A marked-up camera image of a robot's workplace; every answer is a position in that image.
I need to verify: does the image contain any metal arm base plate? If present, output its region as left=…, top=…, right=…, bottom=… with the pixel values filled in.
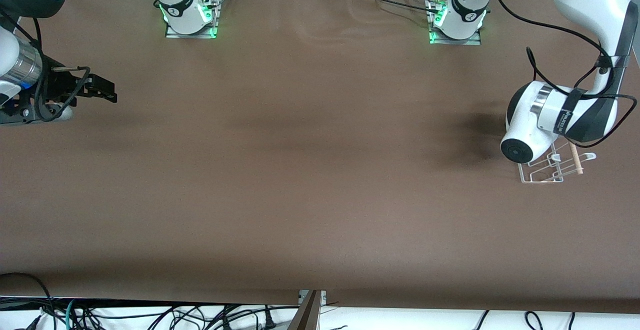
left=165, top=0, right=219, bottom=39
left=429, top=0, right=482, bottom=46

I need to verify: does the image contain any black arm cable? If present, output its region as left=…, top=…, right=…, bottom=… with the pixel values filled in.
left=491, top=0, right=639, bottom=149
left=0, top=10, right=94, bottom=124

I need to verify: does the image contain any black looped floor cable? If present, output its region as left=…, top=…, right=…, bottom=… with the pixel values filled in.
left=0, top=272, right=56, bottom=330

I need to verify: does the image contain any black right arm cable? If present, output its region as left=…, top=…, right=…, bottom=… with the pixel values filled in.
left=0, top=10, right=94, bottom=124

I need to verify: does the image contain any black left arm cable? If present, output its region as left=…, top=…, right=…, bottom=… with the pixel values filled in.
left=491, top=0, right=639, bottom=149

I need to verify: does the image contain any white wire cup rack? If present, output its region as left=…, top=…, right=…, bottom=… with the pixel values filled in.
left=517, top=140, right=597, bottom=184

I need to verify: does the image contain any wooden table beam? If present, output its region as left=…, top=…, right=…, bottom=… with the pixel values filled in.
left=287, top=290, right=322, bottom=330

